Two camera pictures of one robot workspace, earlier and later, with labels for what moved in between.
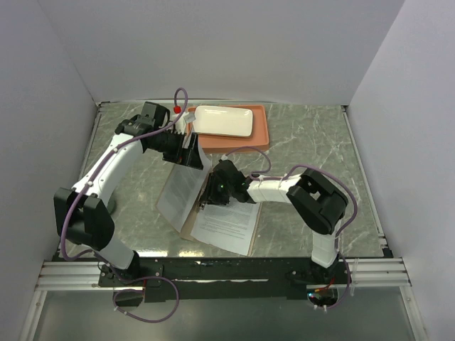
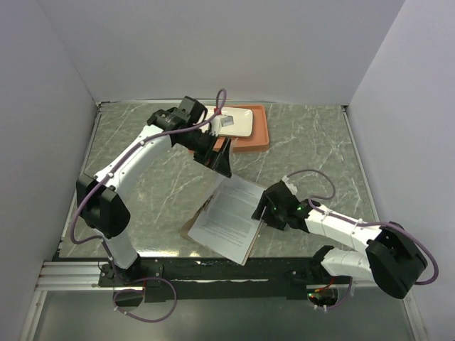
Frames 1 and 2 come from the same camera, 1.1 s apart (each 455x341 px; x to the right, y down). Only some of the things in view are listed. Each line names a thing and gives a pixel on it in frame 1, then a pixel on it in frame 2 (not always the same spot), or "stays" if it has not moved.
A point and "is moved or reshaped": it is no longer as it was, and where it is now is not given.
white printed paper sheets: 228,226 is moved or reshaped
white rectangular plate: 223,121 stays
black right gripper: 210,195 → 268,219
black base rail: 200,279 stays
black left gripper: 189,156 → 217,160
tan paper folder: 257,221 → 186,229
